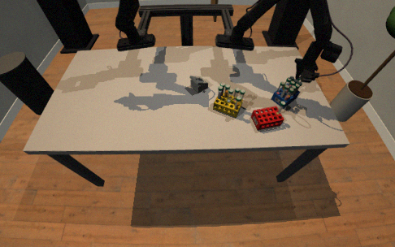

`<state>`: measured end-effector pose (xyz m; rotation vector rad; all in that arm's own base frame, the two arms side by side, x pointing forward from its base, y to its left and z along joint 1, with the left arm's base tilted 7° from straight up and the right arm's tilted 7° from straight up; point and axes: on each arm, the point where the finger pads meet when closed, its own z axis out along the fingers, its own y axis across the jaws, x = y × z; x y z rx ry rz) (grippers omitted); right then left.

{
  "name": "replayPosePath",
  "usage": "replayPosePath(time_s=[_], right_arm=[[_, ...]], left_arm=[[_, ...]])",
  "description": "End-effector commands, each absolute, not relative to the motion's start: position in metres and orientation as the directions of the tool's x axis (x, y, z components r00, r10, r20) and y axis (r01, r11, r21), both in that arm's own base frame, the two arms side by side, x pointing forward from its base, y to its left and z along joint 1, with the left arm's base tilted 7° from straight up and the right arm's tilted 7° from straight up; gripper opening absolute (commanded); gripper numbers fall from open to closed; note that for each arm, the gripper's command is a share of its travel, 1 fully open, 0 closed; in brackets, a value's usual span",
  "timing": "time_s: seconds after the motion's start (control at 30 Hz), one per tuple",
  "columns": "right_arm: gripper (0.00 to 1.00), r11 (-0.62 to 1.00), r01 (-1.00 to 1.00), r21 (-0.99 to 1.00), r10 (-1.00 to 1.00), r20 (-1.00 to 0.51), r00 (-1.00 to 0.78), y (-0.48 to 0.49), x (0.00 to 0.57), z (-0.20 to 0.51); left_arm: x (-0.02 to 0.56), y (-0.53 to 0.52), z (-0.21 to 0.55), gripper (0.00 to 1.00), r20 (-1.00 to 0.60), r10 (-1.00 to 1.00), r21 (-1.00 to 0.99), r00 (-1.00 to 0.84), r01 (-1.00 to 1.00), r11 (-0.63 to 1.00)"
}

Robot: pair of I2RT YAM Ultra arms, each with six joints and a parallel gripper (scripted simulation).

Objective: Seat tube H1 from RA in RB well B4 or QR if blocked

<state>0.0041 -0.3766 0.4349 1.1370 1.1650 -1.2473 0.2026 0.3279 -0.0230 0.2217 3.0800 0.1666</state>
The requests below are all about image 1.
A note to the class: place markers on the blue tube rack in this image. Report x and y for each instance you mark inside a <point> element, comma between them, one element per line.
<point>277,98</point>

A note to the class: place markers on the red tube rack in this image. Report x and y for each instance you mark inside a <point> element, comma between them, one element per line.
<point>269,118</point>

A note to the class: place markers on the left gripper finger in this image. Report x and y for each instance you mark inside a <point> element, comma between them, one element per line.
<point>298,73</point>

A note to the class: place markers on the yellow tube rack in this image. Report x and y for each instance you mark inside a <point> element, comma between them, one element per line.
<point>219,105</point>

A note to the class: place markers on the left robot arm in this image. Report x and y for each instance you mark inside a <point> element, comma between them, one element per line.
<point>321,22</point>

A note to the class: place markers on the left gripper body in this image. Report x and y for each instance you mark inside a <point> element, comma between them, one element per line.
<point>308,66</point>

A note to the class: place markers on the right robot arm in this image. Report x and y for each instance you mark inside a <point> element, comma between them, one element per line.
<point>122,23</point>

